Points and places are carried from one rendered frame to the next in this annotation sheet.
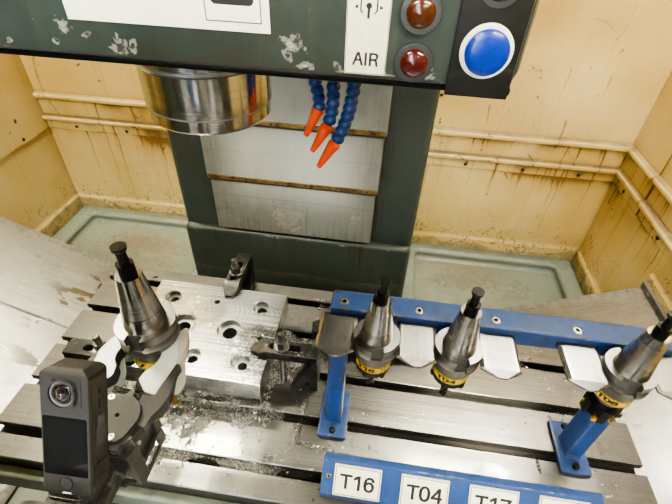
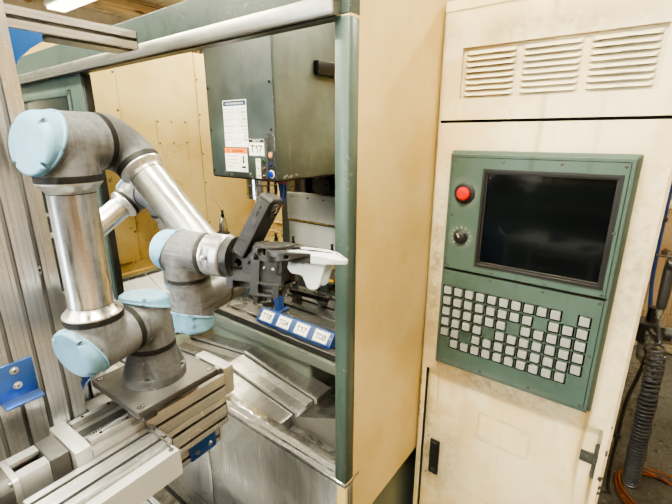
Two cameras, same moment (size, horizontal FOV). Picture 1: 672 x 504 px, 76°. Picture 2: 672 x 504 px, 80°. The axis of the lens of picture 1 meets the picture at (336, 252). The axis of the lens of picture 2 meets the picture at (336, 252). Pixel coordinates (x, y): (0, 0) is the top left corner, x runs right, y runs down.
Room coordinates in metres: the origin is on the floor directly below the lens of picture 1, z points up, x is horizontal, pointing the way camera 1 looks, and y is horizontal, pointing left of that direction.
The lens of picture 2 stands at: (-1.03, -1.24, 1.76)
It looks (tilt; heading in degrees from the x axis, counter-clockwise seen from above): 16 degrees down; 31
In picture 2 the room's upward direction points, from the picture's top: straight up
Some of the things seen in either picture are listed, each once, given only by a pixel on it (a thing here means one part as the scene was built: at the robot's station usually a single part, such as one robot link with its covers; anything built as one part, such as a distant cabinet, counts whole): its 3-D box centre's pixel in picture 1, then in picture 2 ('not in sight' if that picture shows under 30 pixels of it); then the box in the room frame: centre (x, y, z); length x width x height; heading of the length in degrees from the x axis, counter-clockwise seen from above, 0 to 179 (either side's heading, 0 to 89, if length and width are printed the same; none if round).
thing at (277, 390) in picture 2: not in sight; (235, 371); (0.14, 0.02, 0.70); 0.90 x 0.30 x 0.16; 84
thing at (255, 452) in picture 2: not in sight; (170, 435); (-0.09, 0.24, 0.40); 2.08 x 0.07 x 0.80; 84
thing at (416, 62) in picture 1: (413, 63); not in sight; (0.32, -0.05, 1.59); 0.02 x 0.01 x 0.02; 84
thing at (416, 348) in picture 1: (416, 345); not in sight; (0.37, -0.12, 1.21); 0.07 x 0.05 x 0.01; 174
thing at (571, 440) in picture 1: (602, 406); not in sight; (0.39, -0.45, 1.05); 0.10 x 0.05 x 0.30; 174
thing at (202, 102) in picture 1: (205, 64); (261, 186); (0.56, 0.17, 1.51); 0.16 x 0.16 x 0.12
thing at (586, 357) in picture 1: (583, 367); not in sight; (0.34, -0.33, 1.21); 0.07 x 0.05 x 0.01; 174
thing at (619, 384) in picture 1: (627, 373); not in sight; (0.34, -0.39, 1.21); 0.06 x 0.06 x 0.03
